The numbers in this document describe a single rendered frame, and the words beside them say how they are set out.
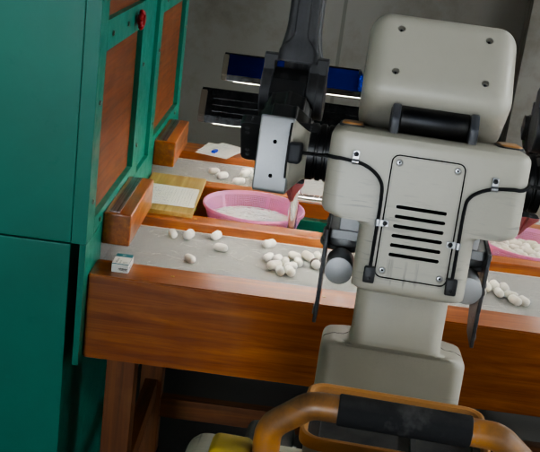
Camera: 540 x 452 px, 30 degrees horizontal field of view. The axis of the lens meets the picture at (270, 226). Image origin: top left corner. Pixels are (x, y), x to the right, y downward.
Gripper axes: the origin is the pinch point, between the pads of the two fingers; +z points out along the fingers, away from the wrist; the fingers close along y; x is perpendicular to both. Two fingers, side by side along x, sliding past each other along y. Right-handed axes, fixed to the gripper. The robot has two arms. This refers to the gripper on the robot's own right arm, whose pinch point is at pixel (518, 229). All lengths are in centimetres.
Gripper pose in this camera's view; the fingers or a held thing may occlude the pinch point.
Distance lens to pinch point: 190.5
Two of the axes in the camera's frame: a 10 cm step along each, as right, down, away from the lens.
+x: -1.5, 7.0, -6.9
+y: -9.9, -1.4, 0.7
